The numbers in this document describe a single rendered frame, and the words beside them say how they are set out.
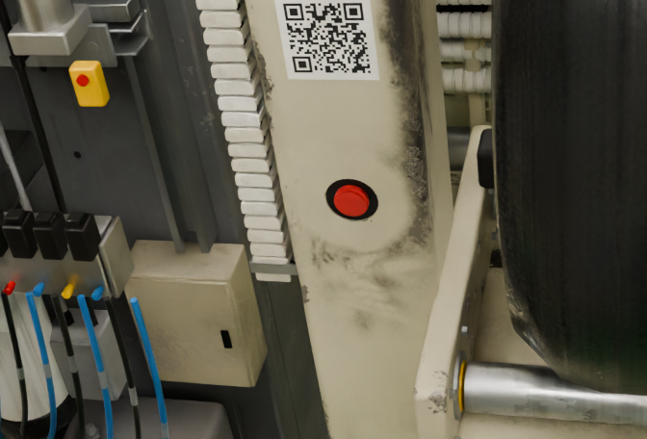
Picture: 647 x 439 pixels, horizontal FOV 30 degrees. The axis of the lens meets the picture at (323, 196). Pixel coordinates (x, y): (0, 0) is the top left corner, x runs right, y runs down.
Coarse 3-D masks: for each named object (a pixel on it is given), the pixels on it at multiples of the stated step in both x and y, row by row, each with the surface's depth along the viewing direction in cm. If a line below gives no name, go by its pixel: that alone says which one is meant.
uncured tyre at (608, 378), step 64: (512, 0) 73; (576, 0) 70; (640, 0) 69; (512, 64) 74; (576, 64) 70; (640, 64) 69; (512, 128) 75; (576, 128) 71; (640, 128) 70; (512, 192) 77; (576, 192) 73; (640, 192) 72; (512, 256) 81; (576, 256) 76; (640, 256) 74; (512, 320) 89; (576, 320) 80; (640, 320) 78; (640, 384) 86
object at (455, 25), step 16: (448, 0) 135; (464, 0) 135; (480, 0) 135; (448, 16) 137; (464, 16) 136; (480, 16) 136; (448, 32) 137; (464, 32) 136; (480, 32) 136; (448, 48) 139; (480, 48) 138; (448, 80) 141; (464, 80) 141; (480, 80) 140
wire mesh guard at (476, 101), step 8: (464, 40) 138; (472, 40) 138; (464, 48) 139; (472, 48) 139; (472, 64) 140; (480, 64) 140; (472, 96) 143; (480, 96) 142; (472, 104) 143; (480, 104) 143; (472, 112) 144; (480, 112) 144; (472, 120) 145; (480, 120) 144; (472, 128) 145
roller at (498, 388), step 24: (480, 384) 104; (504, 384) 103; (528, 384) 103; (552, 384) 102; (576, 384) 102; (480, 408) 104; (504, 408) 104; (528, 408) 103; (552, 408) 102; (576, 408) 102; (600, 408) 101; (624, 408) 101
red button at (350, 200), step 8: (336, 192) 103; (344, 192) 102; (352, 192) 102; (360, 192) 102; (336, 200) 103; (344, 200) 103; (352, 200) 103; (360, 200) 102; (368, 200) 103; (344, 208) 103; (352, 208) 103; (360, 208) 103; (352, 216) 104
